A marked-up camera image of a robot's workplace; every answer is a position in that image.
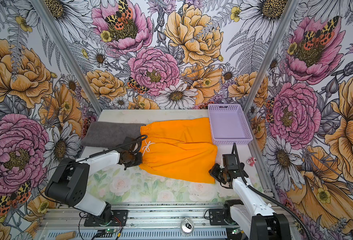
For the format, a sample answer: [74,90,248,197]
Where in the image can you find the grey terry towel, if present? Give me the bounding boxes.
[81,122,145,148]

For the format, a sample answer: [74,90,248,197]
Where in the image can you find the lilac perforated plastic basket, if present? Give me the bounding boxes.
[208,104,253,145]

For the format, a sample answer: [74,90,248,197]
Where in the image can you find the orange garment with drawstring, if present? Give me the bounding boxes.
[139,118,218,184]

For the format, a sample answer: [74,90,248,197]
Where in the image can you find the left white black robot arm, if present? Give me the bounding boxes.
[44,135,147,223]

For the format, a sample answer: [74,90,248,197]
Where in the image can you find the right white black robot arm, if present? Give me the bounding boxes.
[209,153,291,240]

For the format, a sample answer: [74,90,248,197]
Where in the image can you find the small pink toy figure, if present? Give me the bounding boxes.
[247,157,257,167]

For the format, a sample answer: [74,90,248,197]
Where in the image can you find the right green circuit board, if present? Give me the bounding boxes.
[232,228,244,235]

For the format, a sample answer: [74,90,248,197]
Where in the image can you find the green circuit board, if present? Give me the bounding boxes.
[232,228,244,235]
[98,228,122,237]

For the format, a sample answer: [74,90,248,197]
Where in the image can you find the left green circuit board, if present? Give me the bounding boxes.
[98,228,122,237]

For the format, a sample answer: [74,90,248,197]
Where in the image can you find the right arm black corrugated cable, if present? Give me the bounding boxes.
[232,142,314,240]

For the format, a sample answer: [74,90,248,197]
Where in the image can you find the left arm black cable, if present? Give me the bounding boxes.
[38,134,148,208]

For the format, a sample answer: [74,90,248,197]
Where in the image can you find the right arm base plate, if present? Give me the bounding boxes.
[208,209,234,226]

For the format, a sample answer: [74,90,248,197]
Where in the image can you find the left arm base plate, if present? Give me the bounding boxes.
[84,210,128,227]

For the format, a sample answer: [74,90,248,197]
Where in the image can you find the aluminium rail frame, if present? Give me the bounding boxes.
[33,201,300,240]

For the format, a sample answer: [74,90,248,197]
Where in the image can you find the wooden cylinder handle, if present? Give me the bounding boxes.
[55,231,76,240]

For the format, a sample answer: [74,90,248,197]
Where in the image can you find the right aluminium corner post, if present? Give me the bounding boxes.
[243,0,300,112]

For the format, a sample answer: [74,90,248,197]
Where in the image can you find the aluminium corner post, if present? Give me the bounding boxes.
[243,0,300,112]
[31,1,103,115]

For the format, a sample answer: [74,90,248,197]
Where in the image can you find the left aluminium corner post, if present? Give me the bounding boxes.
[31,1,103,115]

